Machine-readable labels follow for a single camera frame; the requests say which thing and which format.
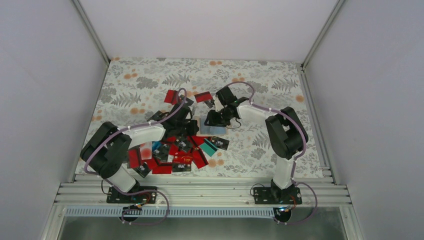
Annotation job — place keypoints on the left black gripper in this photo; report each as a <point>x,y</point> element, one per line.
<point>193,130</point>

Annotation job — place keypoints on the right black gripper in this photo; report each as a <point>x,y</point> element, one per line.
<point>213,120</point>

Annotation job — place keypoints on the beige leather card holder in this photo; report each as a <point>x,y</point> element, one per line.
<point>209,131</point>

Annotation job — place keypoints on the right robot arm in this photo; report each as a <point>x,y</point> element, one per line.
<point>287,136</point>

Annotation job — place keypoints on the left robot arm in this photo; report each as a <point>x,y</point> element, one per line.
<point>106,150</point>

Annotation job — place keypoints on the black vip card upper right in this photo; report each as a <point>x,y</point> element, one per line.
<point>220,143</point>

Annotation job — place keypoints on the black vip card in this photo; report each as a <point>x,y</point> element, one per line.
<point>220,143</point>
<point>181,167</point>

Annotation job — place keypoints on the red card top right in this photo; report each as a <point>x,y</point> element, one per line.
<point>203,96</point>

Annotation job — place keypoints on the red card top left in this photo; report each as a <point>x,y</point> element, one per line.
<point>172,97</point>

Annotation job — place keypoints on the blue card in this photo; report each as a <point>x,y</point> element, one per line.
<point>155,145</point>

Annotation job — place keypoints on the teal card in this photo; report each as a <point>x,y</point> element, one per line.
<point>208,147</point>

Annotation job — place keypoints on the white card red spot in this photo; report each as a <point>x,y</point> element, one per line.
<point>145,150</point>

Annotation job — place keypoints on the black vip card bottom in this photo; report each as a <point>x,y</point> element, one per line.
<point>181,167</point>

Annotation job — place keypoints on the red card bottom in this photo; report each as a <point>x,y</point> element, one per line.
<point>162,170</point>

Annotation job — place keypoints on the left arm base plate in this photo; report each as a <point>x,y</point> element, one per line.
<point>115,197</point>

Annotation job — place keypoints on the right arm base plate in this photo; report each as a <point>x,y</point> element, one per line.
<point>276,196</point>

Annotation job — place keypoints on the aluminium rail frame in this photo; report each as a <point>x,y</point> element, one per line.
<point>186,196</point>

